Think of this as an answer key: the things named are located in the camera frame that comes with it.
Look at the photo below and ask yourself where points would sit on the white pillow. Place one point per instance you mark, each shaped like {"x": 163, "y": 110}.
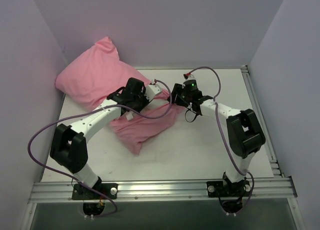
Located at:
{"x": 153, "y": 105}

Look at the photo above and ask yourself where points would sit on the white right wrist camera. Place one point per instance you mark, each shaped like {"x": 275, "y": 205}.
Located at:
{"x": 189, "y": 77}

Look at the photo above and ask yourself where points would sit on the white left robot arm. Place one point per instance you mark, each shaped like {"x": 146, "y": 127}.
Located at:
{"x": 69, "y": 144}

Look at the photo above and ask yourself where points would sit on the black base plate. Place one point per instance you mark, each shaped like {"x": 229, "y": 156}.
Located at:
{"x": 101, "y": 192}
{"x": 229, "y": 194}

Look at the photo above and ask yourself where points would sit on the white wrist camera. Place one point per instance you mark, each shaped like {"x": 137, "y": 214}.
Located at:
{"x": 189, "y": 77}
{"x": 152, "y": 90}

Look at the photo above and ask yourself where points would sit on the aluminium back rail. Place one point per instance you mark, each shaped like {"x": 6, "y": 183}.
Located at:
{"x": 240, "y": 67}

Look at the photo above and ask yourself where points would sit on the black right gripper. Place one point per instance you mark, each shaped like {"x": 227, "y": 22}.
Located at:
{"x": 175, "y": 97}

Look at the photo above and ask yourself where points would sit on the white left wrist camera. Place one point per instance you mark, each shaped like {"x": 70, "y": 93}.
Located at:
{"x": 152, "y": 90}

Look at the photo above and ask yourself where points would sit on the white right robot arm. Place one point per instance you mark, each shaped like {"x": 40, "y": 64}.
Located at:
{"x": 240, "y": 129}

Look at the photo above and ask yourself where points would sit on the aluminium front rail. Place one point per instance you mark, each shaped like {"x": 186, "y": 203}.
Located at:
{"x": 147, "y": 191}

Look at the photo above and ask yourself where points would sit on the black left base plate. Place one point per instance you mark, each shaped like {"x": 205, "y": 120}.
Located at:
{"x": 101, "y": 192}

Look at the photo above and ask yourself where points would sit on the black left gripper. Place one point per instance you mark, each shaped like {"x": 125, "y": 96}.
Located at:
{"x": 141, "y": 106}

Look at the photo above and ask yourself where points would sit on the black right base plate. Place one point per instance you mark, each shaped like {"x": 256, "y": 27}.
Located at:
{"x": 229, "y": 194}

